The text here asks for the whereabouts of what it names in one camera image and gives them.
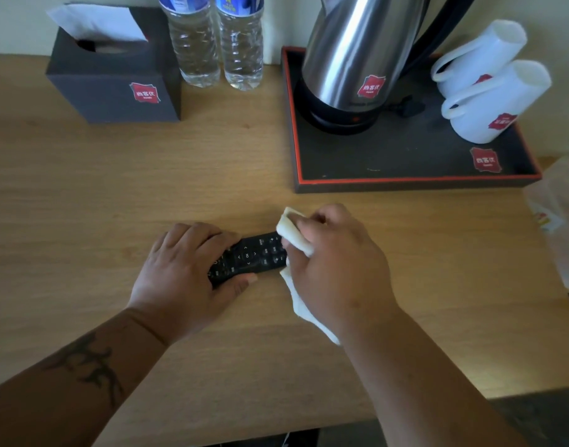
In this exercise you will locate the person's left hand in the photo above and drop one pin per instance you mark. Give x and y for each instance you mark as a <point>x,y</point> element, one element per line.
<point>177,283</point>

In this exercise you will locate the person's right hand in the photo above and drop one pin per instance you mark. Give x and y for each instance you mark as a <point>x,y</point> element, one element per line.
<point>345,270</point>

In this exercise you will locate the pale yellow cloth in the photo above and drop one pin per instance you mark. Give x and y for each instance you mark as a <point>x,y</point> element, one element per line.
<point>289,228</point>

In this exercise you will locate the black remote control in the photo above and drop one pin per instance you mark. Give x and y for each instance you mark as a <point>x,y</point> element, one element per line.
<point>256,256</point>

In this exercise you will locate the person's right forearm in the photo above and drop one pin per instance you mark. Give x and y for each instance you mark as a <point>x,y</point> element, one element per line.
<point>424,391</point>

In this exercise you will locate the person's left forearm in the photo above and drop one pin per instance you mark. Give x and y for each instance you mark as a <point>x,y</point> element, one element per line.
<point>65,395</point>

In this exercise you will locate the person's right black shoe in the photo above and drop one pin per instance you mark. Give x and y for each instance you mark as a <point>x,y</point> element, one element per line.
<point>303,439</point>

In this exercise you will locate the black tray with red rim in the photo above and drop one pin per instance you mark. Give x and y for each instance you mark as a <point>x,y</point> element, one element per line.
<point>405,153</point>

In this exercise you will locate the black kettle base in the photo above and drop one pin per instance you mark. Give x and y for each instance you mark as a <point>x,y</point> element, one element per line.
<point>331,123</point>

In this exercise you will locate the black power plug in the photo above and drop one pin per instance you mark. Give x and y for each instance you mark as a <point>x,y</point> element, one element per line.
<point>407,107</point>

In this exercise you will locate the dark grey tissue box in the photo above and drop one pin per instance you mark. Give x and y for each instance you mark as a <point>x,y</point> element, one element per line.
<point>98,97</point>

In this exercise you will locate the clear plastic bag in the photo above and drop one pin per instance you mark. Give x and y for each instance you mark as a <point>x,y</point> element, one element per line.
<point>561,218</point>

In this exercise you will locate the steel electric kettle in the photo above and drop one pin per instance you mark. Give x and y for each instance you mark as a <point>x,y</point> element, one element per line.
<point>354,46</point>

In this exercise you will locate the white mug red label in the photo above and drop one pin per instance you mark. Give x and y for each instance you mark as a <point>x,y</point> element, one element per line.
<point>503,97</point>
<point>484,51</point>

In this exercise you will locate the clear water bottle blue label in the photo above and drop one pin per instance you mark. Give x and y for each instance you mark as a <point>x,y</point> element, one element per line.
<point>241,46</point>
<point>193,46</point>

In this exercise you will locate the white paper card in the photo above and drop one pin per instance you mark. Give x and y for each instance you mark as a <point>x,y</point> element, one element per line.
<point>272,27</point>

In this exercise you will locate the white tissue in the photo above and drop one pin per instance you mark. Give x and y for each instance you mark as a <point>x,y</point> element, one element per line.
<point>98,20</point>

